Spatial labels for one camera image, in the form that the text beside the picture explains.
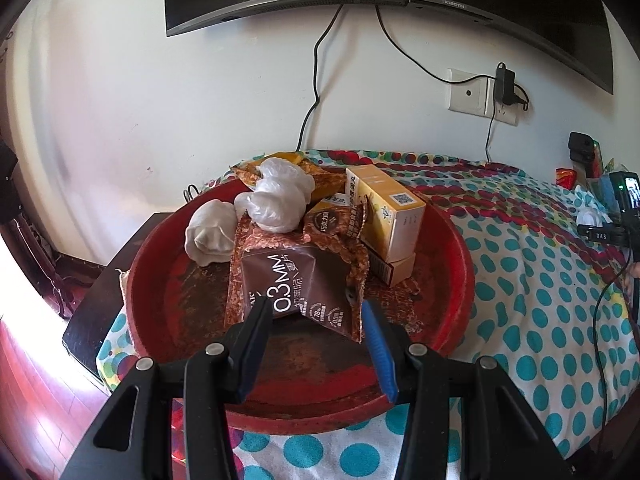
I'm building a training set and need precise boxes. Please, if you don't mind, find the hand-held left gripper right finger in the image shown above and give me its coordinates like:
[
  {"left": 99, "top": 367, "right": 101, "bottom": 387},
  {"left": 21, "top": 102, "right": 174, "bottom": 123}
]
[{"left": 361, "top": 300, "right": 571, "bottom": 480}]

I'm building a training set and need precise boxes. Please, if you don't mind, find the black plug cable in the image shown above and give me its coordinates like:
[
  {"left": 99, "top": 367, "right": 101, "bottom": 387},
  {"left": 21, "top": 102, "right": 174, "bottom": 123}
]
[{"left": 484, "top": 82, "right": 530, "bottom": 163}]

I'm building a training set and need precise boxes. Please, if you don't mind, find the large white towel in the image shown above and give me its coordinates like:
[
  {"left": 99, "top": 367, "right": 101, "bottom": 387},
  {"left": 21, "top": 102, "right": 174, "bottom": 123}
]
[{"left": 234, "top": 156, "right": 317, "bottom": 234}]

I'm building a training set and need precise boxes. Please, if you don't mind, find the white wall socket plate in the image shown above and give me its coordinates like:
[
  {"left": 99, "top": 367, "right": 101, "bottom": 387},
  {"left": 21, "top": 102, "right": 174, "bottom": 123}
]
[{"left": 446, "top": 67, "right": 518, "bottom": 127}]

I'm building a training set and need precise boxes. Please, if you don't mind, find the black television cable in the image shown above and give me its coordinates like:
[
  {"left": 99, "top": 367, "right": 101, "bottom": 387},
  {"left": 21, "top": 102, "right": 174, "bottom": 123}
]
[{"left": 297, "top": 4, "right": 346, "bottom": 153}]

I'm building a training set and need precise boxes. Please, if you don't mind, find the dark wooden table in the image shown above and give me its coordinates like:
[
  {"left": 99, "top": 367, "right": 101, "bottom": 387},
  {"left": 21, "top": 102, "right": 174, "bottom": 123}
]
[{"left": 62, "top": 212, "right": 173, "bottom": 386}]

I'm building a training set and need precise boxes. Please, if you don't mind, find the black power adapter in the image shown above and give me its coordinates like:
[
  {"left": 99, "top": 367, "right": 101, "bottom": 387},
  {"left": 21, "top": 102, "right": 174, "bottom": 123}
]
[{"left": 494, "top": 62, "right": 516, "bottom": 106}]

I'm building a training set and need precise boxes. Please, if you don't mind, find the dark red wooden furniture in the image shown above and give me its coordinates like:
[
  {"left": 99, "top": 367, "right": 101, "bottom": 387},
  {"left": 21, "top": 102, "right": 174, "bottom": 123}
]
[{"left": 0, "top": 135, "right": 108, "bottom": 318}]

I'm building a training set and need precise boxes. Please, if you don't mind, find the black camera on stand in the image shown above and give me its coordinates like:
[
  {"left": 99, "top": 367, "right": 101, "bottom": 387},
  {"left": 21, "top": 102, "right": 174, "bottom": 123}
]
[{"left": 567, "top": 131, "right": 601, "bottom": 181}]

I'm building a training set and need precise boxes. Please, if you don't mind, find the small white yellow box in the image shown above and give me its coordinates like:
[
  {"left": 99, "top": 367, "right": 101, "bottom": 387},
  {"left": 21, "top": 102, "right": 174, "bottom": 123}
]
[{"left": 367, "top": 252, "right": 417, "bottom": 287}]

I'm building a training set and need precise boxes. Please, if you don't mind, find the polka dot cloth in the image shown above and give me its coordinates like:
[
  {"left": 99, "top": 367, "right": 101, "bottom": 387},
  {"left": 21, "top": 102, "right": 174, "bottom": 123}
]
[{"left": 97, "top": 149, "right": 640, "bottom": 480}]

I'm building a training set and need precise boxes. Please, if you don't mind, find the white sock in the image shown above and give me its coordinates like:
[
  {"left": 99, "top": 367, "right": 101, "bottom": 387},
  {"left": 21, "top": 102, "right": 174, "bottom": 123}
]
[{"left": 185, "top": 199, "right": 240, "bottom": 267}]

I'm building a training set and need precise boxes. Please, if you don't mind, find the yellow snack packet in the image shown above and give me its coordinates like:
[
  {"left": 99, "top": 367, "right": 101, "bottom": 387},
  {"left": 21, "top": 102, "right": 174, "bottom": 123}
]
[{"left": 231, "top": 151, "right": 348, "bottom": 200}]

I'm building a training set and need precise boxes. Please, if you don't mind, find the yellow medicine box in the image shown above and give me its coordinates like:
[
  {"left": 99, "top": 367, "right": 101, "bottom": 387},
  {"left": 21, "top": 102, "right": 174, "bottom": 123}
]
[{"left": 306, "top": 192, "right": 351, "bottom": 213}]

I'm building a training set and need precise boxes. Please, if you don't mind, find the red round tray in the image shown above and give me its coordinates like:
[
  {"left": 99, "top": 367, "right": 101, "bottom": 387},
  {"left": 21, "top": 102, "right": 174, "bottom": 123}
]
[{"left": 122, "top": 162, "right": 476, "bottom": 433}]

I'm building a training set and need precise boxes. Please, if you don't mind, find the tall white yellow box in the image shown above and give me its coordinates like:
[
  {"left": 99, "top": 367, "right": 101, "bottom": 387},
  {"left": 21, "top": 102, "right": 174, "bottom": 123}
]
[{"left": 346, "top": 164, "right": 427, "bottom": 263}]

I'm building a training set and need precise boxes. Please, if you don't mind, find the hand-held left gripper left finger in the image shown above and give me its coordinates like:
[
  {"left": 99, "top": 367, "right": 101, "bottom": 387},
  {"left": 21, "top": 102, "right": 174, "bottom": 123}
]
[{"left": 65, "top": 301, "right": 273, "bottom": 480}]

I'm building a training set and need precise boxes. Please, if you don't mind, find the thin black adapter cable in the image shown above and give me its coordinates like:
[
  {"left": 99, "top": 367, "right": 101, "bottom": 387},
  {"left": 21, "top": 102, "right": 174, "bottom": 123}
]
[{"left": 375, "top": 4, "right": 498, "bottom": 83}]

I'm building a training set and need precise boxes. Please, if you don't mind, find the brown crinkled snack packet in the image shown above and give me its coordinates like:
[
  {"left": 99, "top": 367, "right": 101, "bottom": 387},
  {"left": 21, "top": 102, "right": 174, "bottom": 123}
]
[{"left": 227, "top": 212, "right": 371, "bottom": 343}]

